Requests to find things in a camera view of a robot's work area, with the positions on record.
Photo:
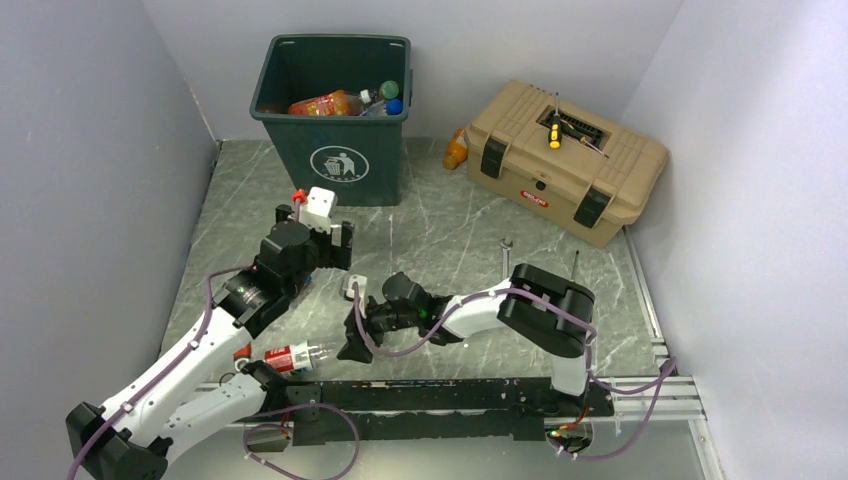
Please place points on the blue label bottle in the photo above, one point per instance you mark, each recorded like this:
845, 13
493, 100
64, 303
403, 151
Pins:
391, 107

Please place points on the red handled adjustable wrench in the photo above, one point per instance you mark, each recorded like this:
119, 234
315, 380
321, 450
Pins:
243, 354

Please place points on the silver open end wrench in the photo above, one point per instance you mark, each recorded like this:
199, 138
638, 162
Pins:
506, 247

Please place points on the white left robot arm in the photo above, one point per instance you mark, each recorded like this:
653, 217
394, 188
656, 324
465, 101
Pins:
140, 431

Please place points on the yellow black screwdriver on table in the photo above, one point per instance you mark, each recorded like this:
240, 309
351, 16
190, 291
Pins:
575, 264

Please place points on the white label green cap bottle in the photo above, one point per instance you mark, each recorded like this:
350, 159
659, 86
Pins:
388, 90

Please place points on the tan plastic toolbox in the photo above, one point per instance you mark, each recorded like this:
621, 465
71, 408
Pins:
588, 195

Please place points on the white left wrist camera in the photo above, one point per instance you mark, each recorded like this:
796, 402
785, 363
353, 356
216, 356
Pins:
314, 208

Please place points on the tall orange drink bottle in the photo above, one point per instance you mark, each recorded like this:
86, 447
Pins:
336, 103

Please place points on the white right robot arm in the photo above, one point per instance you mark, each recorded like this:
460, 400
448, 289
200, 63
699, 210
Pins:
551, 312

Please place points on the dark green trash bin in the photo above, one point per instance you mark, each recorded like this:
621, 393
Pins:
358, 157

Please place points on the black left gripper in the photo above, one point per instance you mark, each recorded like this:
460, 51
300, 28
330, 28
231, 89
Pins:
335, 256

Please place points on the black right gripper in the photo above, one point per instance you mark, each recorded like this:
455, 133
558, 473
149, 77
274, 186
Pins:
354, 350

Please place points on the yellow handled screwdriver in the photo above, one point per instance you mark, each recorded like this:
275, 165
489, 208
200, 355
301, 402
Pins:
555, 131

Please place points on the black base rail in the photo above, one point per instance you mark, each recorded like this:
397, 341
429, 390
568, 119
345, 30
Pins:
521, 408

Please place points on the clear bottle red cap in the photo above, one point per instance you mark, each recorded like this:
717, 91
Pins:
297, 358

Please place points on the orange bottle behind toolbox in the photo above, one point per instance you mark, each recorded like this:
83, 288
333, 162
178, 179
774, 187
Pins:
457, 150

